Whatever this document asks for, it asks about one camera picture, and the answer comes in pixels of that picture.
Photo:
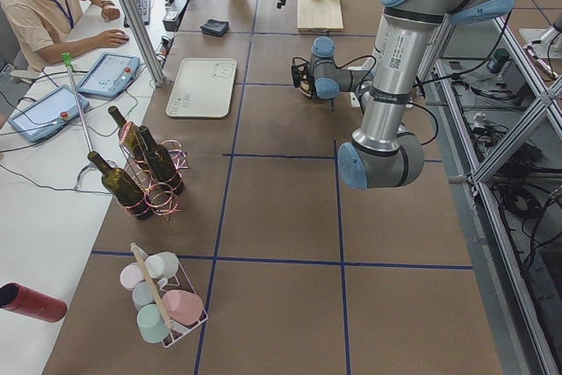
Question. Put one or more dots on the white round plate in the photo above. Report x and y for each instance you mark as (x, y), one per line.
(307, 90)

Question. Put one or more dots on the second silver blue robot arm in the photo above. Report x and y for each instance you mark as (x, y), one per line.
(382, 152)

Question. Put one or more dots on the cream bear serving tray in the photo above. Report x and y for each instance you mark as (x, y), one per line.
(202, 89)

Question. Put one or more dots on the wooden cutting board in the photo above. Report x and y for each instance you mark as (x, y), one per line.
(319, 16)

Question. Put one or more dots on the folded grey cloth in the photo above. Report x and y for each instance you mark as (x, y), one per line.
(214, 27)

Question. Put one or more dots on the black computer box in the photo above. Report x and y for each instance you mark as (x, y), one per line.
(174, 13)

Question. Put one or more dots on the black keyboard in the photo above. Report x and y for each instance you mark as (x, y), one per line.
(144, 8)

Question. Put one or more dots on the far blue teach pendant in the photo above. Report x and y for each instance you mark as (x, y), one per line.
(109, 76)

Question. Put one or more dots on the blue teach pendant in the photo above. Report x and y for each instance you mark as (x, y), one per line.
(47, 116)
(109, 76)

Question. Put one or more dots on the metal stand with clip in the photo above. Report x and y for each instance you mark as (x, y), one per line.
(90, 165)

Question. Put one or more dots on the green plastic clip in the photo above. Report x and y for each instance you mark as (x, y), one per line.
(67, 61)

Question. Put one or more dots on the seated person beige shirt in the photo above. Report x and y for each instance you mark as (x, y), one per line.
(42, 27)

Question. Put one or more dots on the near blue teach pendant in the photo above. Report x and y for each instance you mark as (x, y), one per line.
(47, 116)

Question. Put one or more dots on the dark green wine bottle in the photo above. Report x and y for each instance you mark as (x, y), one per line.
(123, 188)

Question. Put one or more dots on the white frosted cup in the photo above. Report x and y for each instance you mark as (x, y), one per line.
(162, 265)

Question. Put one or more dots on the lilac cup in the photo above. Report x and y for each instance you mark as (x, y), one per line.
(131, 276)

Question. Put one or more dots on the pink cup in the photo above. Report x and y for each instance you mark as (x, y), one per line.
(183, 307)

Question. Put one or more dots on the pale blue cup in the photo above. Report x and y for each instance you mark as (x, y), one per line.
(142, 296)

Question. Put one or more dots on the mint green cup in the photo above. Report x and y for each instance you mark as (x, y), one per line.
(151, 324)

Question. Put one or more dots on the red canister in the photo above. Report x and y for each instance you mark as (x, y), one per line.
(23, 300)

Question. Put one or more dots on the aluminium frame post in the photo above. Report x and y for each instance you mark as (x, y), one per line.
(143, 41)

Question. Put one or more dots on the copper wire bottle rack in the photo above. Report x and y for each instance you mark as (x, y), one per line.
(160, 196)

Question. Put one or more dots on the white wire cup rack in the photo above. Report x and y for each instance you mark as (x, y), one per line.
(159, 287)

